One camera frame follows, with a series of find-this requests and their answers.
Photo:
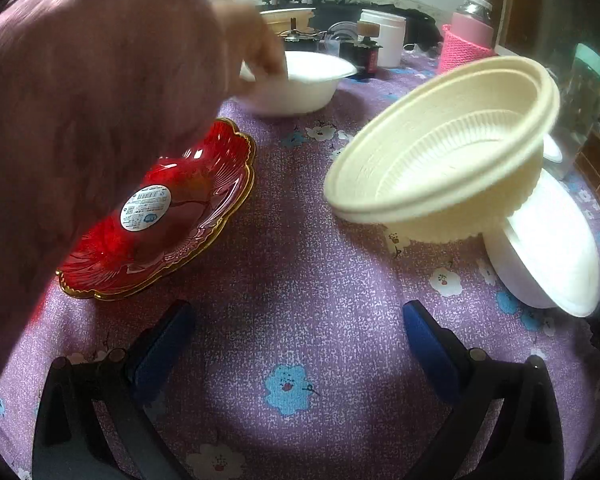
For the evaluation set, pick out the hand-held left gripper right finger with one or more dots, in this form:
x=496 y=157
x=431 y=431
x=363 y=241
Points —
x=430 y=355

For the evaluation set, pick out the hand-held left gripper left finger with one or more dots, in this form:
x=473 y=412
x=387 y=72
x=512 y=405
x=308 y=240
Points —
x=165 y=350

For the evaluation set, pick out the white paper bowl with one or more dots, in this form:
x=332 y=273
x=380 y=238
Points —
x=545 y=260
x=305 y=90
x=552 y=155

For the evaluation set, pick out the red glass plate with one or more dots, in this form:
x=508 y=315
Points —
x=190 y=200

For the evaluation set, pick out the cream ribbed plastic bowl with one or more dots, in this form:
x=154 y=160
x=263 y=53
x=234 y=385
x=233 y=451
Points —
x=430 y=160

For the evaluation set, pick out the person's left forearm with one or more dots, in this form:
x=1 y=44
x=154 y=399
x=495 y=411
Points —
x=105 y=85

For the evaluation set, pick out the person's left hand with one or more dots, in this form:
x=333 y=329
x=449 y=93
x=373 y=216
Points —
x=255 y=42

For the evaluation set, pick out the purple floral tablecloth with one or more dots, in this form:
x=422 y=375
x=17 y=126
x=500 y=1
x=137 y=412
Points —
x=300 y=260

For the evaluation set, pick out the clear water bottle mint lid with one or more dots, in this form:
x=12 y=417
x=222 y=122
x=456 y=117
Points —
x=585 y=95

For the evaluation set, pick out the pink thermos with knitted sleeve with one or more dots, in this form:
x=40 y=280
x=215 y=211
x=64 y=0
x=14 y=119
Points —
x=467 y=45

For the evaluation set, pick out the brown capped dark jar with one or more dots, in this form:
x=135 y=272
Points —
x=365 y=55

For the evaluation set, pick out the white plastic jar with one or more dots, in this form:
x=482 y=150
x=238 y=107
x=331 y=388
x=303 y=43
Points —
x=387 y=35

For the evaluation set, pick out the clear plastic cup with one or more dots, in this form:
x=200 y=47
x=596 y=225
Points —
x=342 y=35

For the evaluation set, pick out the black bag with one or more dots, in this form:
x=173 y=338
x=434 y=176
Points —
x=380 y=5

